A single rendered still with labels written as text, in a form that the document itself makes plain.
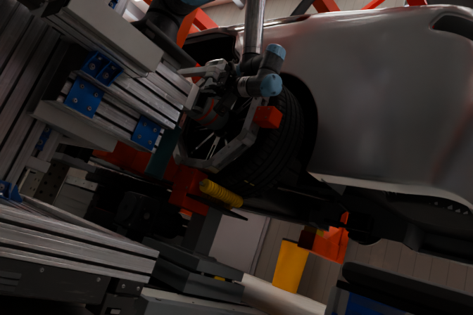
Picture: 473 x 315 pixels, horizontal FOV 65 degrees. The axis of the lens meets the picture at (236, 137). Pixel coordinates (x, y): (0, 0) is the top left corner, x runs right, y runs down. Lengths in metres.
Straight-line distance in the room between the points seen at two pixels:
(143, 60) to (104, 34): 0.12
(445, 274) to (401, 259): 0.55
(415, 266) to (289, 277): 1.73
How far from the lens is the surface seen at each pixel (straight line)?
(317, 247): 3.67
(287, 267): 5.85
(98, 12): 0.95
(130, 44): 0.99
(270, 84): 1.24
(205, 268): 1.58
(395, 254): 5.91
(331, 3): 3.78
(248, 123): 1.55
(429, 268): 5.81
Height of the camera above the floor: 0.30
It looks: 16 degrees up
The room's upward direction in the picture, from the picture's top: 19 degrees clockwise
